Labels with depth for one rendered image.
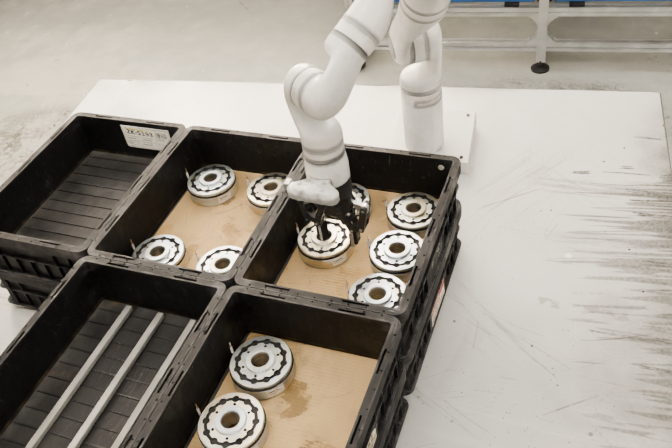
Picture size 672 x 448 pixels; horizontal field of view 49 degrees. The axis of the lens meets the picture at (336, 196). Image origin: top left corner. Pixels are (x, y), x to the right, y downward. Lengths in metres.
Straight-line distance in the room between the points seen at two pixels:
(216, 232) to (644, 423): 0.84
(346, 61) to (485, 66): 2.34
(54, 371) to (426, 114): 0.92
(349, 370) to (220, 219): 0.47
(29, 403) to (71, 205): 0.51
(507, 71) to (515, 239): 1.90
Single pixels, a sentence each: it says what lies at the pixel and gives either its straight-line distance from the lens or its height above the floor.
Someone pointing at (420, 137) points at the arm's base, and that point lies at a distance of 1.71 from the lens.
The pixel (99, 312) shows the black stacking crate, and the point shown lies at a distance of 1.44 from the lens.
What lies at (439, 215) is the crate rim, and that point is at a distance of 1.30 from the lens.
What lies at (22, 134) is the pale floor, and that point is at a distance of 3.70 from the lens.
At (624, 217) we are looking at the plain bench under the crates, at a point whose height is 0.70.
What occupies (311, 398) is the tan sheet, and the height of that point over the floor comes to 0.83.
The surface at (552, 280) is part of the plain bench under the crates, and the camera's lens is 1.51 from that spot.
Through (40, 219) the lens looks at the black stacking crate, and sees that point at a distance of 1.70.
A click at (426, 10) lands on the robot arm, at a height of 1.19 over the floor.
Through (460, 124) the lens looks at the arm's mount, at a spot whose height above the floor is 0.74.
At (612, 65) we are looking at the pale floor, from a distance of 3.47.
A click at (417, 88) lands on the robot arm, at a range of 1.62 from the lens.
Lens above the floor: 1.81
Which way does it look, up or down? 41 degrees down
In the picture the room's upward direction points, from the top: 10 degrees counter-clockwise
